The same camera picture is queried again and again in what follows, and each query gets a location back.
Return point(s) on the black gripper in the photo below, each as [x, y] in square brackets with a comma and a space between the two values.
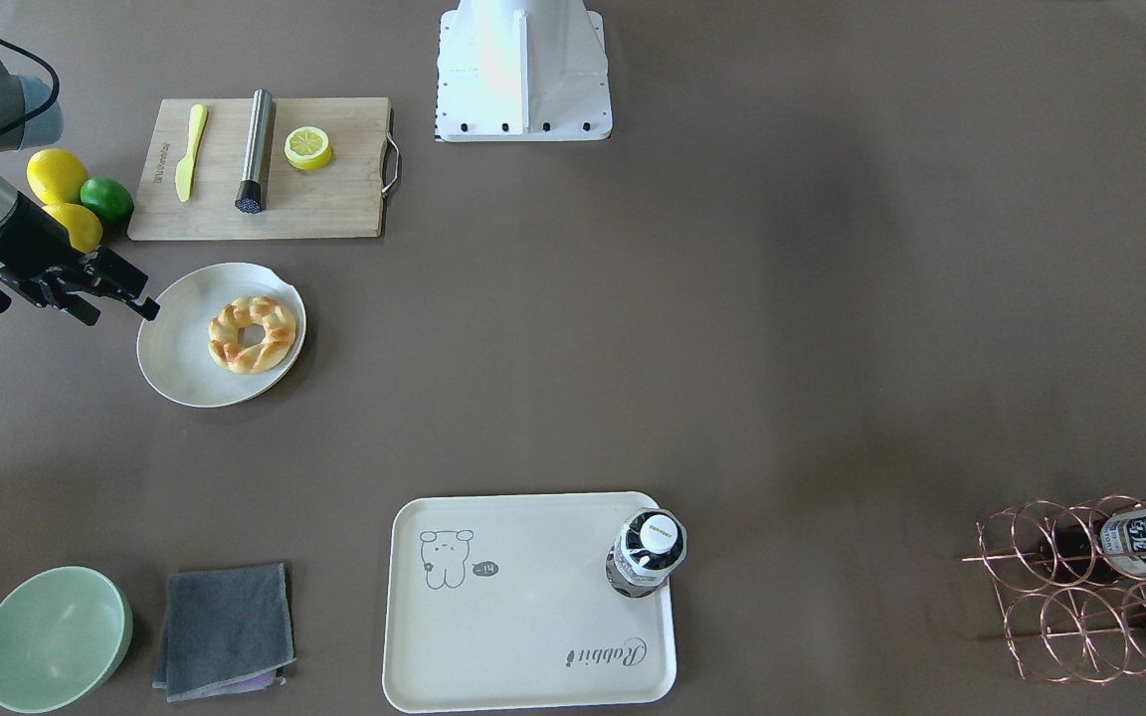
[36, 244]

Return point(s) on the white round plate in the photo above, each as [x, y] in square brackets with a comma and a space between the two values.
[173, 349]

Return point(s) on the braided glazed donut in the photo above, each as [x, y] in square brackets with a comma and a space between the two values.
[252, 334]

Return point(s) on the cream rabbit tray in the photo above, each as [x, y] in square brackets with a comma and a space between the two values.
[502, 602]

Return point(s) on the dark drink bottle on tray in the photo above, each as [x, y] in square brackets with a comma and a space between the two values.
[648, 548]

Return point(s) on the yellow lemon lower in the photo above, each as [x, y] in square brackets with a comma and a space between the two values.
[84, 228]

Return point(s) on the yellow lemon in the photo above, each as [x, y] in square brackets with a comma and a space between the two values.
[84, 228]
[56, 176]

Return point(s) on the green lime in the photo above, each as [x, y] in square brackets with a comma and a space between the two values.
[107, 198]

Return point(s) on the yellow lemon upper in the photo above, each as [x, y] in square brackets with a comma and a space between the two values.
[56, 176]

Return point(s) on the yellow plastic knife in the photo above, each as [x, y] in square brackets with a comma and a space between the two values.
[185, 169]

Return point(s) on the steel cylindrical grinder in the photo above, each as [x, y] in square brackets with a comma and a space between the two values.
[251, 195]

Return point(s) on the half lemon slice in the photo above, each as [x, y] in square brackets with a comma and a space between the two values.
[308, 148]

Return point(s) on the bamboo cutting board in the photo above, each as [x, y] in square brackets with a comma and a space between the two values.
[346, 199]

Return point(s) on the green bowl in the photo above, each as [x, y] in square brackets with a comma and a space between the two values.
[63, 633]

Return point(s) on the grey folded cloth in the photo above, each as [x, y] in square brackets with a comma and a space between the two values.
[226, 631]

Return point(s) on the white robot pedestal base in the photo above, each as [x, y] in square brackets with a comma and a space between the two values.
[522, 71]

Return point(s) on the copper wire bottle rack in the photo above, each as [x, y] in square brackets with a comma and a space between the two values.
[1070, 613]

